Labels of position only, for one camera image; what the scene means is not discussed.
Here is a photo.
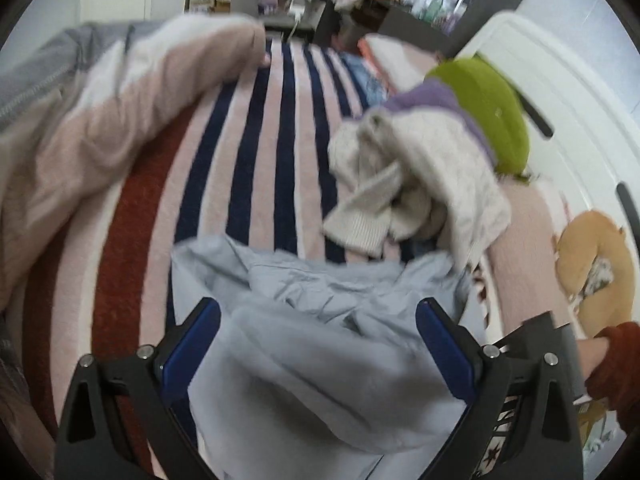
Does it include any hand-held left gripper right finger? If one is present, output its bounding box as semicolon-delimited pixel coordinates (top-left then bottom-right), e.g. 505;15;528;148
416;297;584;480

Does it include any white bed headboard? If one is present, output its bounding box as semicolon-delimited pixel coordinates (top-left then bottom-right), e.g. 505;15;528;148
457;10;640;321

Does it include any tan plush toy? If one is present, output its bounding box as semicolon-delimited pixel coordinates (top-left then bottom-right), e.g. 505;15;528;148
555;210;640;341

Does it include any blue patterned cloth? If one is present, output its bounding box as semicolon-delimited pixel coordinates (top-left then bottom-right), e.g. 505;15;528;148
340;52;392;107

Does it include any striped pink navy red blanket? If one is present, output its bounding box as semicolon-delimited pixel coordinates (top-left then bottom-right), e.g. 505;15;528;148
10;40;501;480

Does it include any cream and purple knit sweater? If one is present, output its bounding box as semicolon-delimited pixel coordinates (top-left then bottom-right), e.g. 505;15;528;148
322;80;512;271

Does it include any green cushion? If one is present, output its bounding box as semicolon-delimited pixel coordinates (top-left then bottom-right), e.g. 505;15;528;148
425;57;532;177

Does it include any pink printed bed sheet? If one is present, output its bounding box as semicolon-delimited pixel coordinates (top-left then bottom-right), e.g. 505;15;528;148
470;175;626;466

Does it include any pink folded cloth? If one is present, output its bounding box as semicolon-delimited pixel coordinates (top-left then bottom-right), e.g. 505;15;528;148
357;32;451;92

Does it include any white charger cable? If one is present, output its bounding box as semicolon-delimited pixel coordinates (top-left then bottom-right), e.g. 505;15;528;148
286;0;307;38

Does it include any pink white grey quilt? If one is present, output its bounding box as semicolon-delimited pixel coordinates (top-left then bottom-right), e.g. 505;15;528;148
0;12;272;311

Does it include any person's right forearm rust sleeve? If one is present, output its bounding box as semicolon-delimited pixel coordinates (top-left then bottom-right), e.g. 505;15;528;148
584;321;640;433

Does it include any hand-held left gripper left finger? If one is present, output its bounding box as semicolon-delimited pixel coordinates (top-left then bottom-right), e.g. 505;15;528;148
54;297;222;480

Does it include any light blue garment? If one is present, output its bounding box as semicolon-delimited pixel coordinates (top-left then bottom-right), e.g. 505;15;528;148
170;234;488;480

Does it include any person's right hand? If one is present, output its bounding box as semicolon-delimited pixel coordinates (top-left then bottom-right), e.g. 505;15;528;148
579;337;611;380

